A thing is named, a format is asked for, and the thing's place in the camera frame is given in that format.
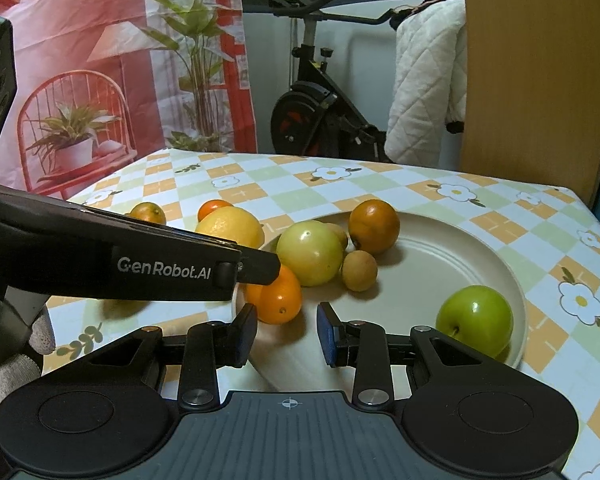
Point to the small tan round fruit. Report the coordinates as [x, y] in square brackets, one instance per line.
[340, 235]
[360, 271]

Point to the wooden board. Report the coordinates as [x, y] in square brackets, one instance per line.
[530, 85]

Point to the white quilted blanket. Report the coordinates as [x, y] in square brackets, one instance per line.
[420, 90]

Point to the black and pink garment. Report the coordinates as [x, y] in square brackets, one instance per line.
[405, 12]

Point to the cream round plate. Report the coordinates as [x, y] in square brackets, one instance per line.
[420, 270]

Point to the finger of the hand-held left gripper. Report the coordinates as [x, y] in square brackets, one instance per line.
[252, 270]

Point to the oval bright orange tangerine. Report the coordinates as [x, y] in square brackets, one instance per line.
[277, 300]

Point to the small green apple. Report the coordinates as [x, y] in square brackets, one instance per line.
[474, 320]

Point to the black exercise bike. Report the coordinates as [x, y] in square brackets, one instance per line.
[325, 120]

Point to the yellow-green round fruit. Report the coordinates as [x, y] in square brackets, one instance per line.
[310, 254]

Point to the brownish orange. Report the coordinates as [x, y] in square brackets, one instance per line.
[149, 212]
[374, 226]

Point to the red printed backdrop cloth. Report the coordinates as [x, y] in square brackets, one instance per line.
[105, 35]

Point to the person's left hand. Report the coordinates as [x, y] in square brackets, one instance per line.
[15, 375]

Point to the small yellow lemon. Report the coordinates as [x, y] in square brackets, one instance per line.
[230, 227]

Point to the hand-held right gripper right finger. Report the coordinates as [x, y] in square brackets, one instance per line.
[325, 332]

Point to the round bright orange tangerine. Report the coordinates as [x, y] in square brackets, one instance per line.
[215, 207]

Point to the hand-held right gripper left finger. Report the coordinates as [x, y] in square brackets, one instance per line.
[245, 335]

